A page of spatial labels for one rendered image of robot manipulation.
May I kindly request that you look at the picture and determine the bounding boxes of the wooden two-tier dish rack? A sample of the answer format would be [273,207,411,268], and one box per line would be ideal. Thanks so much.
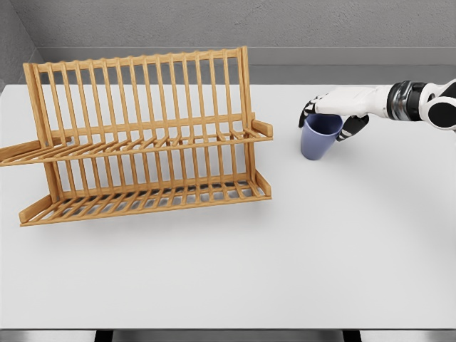
[0,46,274,229]

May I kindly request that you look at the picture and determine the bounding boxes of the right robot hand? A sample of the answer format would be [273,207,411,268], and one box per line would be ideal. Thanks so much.
[298,88,377,143]

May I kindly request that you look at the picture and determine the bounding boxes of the blue cup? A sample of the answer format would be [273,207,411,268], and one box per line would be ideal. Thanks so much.
[300,114,344,162]

